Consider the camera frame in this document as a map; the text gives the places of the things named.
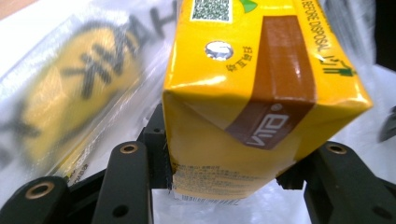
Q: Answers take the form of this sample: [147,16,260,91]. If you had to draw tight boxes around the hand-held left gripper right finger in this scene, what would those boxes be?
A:
[275,151,316,190]

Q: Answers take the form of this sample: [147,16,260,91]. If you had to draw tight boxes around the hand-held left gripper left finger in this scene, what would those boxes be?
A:
[136,104,173,190]

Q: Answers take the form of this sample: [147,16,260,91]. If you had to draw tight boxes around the yellow drink carton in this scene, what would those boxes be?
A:
[20,22,146,171]
[162,0,374,201]

